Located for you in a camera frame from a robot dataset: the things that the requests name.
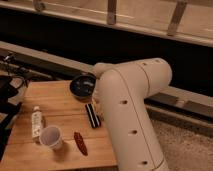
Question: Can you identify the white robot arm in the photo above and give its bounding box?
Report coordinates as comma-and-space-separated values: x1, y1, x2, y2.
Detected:
93, 58, 172, 171

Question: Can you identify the dark blue bowl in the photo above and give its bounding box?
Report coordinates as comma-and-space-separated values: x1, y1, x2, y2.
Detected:
69, 74, 96, 99

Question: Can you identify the dark red chili pepper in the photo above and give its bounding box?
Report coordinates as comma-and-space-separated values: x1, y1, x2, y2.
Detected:
74, 132, 88, 156

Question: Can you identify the white paper cup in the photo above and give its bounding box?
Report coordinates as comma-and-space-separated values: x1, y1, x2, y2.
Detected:
39, 126, 63, 150

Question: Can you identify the white tube bottle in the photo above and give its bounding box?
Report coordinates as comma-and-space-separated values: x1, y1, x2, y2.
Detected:
31, 106, 44, 142

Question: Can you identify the black equipment with cables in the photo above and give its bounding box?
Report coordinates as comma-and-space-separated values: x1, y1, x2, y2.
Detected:
0, 53, 31, 161

